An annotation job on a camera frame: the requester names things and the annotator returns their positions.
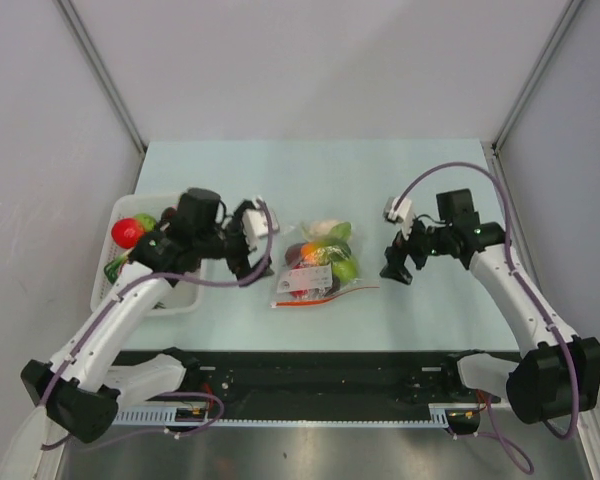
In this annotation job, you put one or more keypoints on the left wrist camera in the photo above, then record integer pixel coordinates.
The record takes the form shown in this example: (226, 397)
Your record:
(257, 225)

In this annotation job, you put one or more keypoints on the white cauliflower toy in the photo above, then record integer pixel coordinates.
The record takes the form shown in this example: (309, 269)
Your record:
(319, 228)

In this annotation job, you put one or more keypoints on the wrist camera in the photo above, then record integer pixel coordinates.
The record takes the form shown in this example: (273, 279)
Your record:
(257, 225)
(400, 212)

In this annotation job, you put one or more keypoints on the dark mangosteen toy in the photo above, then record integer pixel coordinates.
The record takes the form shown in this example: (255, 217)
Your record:
(336, 287)

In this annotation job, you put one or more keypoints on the white cable duct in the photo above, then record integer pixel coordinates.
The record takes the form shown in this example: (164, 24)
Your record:
(184, 417)

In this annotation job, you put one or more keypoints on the clear zip top bag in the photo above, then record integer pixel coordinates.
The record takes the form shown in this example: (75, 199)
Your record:
(307, 276)

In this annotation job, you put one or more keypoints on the green squash toy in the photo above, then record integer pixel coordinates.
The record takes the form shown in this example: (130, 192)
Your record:
(146, 221)

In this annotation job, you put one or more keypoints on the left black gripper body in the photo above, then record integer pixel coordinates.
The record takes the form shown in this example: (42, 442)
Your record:
(236, 242)

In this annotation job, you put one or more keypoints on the dark red apple toy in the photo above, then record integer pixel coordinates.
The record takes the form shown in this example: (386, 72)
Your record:
(293, 254)

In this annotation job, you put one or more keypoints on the red bell pepper toy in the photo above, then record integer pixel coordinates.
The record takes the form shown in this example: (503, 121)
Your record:
(308, 294)

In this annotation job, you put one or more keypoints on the green red mango toy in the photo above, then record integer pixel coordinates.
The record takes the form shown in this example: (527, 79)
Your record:
(320, 253)

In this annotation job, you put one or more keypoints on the right aluminium frame post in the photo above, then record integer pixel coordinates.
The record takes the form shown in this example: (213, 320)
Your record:
(540, 67)

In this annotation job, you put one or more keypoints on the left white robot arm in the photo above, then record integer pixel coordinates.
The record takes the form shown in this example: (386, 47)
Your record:
(196, 242)

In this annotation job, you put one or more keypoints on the aluminium frame post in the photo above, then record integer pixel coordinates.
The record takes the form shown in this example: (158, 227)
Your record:
(85, 43)
(540, 67)

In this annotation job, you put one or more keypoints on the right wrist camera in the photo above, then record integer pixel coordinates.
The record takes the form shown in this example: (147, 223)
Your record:
(400, 212)

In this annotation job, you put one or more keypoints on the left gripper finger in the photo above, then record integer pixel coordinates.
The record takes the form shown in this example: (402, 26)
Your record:
(240, 268)
(262, 268)

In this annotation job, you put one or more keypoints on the green apple toy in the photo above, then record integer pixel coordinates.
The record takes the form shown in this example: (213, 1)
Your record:
(345, 270)

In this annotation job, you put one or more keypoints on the red tomato toy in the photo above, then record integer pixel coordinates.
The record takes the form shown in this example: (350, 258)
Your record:
(126, 232)

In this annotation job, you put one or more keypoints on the white plastic food tray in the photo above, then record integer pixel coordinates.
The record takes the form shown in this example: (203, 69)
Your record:
(182, 298)

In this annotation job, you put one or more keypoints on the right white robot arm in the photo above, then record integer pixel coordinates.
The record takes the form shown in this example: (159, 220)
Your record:
(559, 371)

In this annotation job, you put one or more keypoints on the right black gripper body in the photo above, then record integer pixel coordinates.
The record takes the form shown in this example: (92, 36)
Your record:
(421, 243)

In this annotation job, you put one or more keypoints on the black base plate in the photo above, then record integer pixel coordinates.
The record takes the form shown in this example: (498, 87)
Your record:
(325, 386)

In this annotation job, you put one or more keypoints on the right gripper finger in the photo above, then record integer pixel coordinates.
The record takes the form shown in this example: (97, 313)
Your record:
(395, 257)
(395, 270)

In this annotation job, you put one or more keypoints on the left aluminium frame post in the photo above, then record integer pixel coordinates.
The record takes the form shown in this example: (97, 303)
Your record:
(85, 43)

